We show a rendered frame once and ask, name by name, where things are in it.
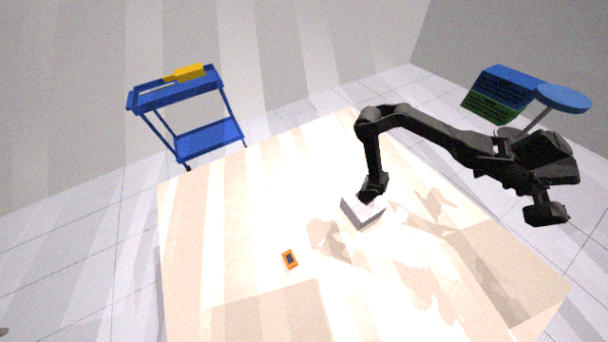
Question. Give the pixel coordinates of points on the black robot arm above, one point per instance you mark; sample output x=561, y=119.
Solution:
x=547, y=153

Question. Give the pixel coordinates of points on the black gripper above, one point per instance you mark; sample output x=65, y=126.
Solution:
x=544, y=212

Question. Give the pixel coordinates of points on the orange block with dark blue square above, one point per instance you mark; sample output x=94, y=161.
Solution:
x=289, y=259

